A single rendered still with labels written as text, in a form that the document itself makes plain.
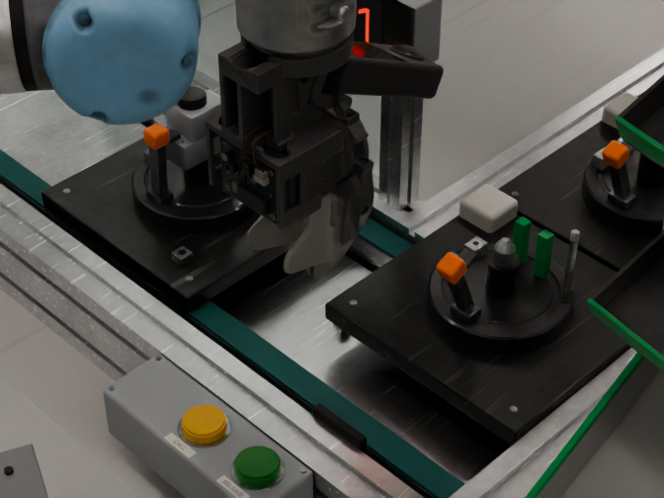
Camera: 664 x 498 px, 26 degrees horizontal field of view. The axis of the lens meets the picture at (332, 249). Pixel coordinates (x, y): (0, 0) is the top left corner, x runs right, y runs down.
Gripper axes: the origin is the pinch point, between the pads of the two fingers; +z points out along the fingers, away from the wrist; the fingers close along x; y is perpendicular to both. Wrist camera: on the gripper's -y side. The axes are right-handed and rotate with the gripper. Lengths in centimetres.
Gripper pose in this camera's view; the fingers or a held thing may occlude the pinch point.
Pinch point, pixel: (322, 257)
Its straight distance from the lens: 104.2
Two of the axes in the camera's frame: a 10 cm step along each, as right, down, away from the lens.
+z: 0.0, 7.7, 6.4
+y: -7.1, 4.5, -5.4
